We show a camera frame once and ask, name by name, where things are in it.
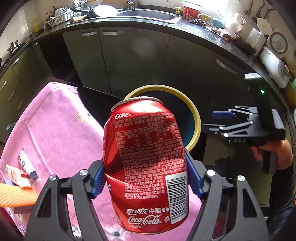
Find red Coca-Cola can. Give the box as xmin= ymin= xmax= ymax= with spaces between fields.
xmin=103 ymin=97 xmax=189 ymax=235

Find red white milk carton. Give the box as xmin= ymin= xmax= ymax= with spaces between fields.
xmin=5 ymin=164 xmax=32 ymax=188

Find orange foam fruit net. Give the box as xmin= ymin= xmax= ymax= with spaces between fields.
xmin=0 ymin=183 xmax=38 ymax=207

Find yellow-rimmed black trash bin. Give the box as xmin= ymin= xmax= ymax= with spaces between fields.
xmin=125 ymin=84 xmax=201 ymax=151

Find steel kitchen sink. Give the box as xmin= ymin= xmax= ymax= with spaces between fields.
xmin=116 ymin=9 xmax=182 ymax=24

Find chrome kitchen faucet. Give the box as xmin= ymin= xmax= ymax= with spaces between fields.
xmin=126 ymin=0 xmax=139 ymax=10

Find person's right hand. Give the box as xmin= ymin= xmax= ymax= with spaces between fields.
xmin=251 ymin=139 xmax=293 ymax=170

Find white rice cooker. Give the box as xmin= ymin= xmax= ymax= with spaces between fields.
xmin=260 ymin=46 xmax=290 ymax=89

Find pink floral tablecloth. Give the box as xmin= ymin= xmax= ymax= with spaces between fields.
xmin=1 ymin=82 xmax=201 ymax=240

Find white electric kettle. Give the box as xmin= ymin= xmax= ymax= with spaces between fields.
xmin=224 ymin=12 xmax=247 ymax=39

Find dark lower counter cabinets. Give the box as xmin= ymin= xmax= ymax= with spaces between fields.
xmin=32 ymin=22 xmax=290 ymax=209

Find green lower drawer cabinet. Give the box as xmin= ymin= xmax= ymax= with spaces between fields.
xmin=1 ymin=44 xmax=50 ymax=143

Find small steel pot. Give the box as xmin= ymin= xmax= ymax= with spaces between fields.
xmin=7 ymin=40 xmax=19 ymax=54

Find black frying pan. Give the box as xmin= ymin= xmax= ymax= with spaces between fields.
xmin=70 ymin=5 xmax=119 ymax=18

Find wooden rolling pin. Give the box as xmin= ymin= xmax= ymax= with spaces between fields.
xmin=70 ymin=15 xmax=88 ymax=23

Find white dish rack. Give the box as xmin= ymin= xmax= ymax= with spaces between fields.
xmin=46 ymin=7 xmax=73 ymax=28

